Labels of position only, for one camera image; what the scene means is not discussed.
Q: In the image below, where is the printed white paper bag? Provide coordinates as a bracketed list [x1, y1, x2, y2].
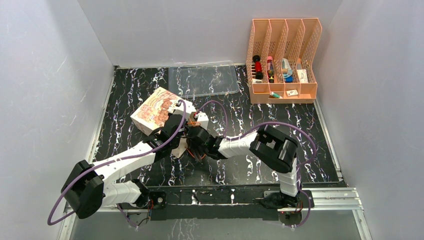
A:
[130, 86, 198, 159]

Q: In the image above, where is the clear plastic tray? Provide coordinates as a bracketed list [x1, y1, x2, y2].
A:
[168, 60, 239, 99]

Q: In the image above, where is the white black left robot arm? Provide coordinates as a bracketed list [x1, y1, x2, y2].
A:
[61, 112, 197, 219]

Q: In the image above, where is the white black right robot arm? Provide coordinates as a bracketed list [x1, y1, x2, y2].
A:
[186, 125, 302, 209]

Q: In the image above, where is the green white tube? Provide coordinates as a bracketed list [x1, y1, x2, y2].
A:
[269, 91, 283, 99]

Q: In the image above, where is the red black dumbbell toy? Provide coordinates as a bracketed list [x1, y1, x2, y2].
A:
[252, 55, 264, 80]

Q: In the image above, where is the pink red bottle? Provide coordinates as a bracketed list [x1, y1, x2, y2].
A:
[266, 56, 275, 83]

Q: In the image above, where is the small white card box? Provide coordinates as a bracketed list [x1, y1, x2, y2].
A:
[286, 89, 299, 97]

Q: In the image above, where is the blue clear tape dispenser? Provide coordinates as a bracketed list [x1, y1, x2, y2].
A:
[281, 58, 293, 83]

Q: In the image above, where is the orange desk file organizer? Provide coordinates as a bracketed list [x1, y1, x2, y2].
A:
[246, 18, 323, 104]

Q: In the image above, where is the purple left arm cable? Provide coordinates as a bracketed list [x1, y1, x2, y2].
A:
[46, 99, 187, 227]

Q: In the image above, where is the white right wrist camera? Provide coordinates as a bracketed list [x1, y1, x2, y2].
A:
[194, 111, 209, 130]

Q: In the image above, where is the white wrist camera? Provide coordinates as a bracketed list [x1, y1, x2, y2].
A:
[173, 100, 197, 119]
[194, 111, 209, 130]

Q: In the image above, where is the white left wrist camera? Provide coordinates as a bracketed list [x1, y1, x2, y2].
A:
[173, 100, 197, 119]

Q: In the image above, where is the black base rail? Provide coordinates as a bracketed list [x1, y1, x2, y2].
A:
[151, 184, 315, 225]

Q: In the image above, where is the aluminium frame rail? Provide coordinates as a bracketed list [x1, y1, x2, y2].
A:
[59, 187, 372, 240]

